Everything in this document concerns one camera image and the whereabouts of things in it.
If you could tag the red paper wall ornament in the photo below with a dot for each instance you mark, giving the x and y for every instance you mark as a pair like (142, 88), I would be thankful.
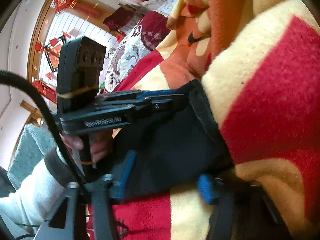
(45, 90)

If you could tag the grey-green fuzzy cloth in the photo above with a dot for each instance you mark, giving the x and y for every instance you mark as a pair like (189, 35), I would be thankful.
(30, 150)

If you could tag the red and yellow printed blanket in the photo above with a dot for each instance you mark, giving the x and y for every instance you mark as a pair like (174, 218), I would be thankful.
(262, 105)

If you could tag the red floral pillow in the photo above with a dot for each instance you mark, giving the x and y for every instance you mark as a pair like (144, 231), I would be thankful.
(125, 57)

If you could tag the dark red cloth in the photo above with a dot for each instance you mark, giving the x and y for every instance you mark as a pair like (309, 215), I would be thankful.
(120, 18)

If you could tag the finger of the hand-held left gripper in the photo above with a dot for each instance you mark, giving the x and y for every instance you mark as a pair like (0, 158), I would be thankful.
(165, 106)
(160, 94)

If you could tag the red framed wall decoration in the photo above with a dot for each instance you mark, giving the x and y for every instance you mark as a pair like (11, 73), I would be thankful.
(53, 55)

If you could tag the black pants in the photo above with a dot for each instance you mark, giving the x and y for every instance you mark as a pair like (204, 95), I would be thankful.
(170, 142)

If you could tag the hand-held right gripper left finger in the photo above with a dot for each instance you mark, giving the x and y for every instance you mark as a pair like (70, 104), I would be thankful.
(125, 177)

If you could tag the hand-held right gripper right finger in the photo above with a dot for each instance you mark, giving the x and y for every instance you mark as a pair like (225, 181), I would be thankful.
(206, 190)

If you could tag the person's left forearm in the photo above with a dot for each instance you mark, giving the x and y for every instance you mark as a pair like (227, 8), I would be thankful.
(30, 192)

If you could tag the red knot hanging ornament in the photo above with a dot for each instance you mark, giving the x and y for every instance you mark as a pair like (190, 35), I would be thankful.
(65, 3)

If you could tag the person's left hand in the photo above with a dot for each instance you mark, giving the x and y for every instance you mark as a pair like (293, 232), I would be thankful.
(100, 147)

